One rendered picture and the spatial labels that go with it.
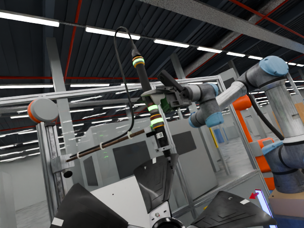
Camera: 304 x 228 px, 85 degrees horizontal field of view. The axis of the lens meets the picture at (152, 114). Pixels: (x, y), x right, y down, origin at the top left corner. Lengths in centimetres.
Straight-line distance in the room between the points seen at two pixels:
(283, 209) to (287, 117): 43
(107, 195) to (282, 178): 87
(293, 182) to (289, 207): 12
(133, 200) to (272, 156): 73
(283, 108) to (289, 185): 38
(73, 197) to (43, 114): 63
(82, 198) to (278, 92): 92
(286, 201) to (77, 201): 90
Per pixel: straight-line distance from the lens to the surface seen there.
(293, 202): 107
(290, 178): 109
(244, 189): 188
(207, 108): 73
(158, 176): 72
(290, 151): 99
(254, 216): 72
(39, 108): 116
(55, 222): 67
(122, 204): 92
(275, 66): 98
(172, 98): 64
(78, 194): 65
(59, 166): 101
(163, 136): 58
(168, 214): 63
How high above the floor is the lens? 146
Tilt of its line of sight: 12 degrees up
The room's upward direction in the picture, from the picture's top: 17 degrees counter-clockwise
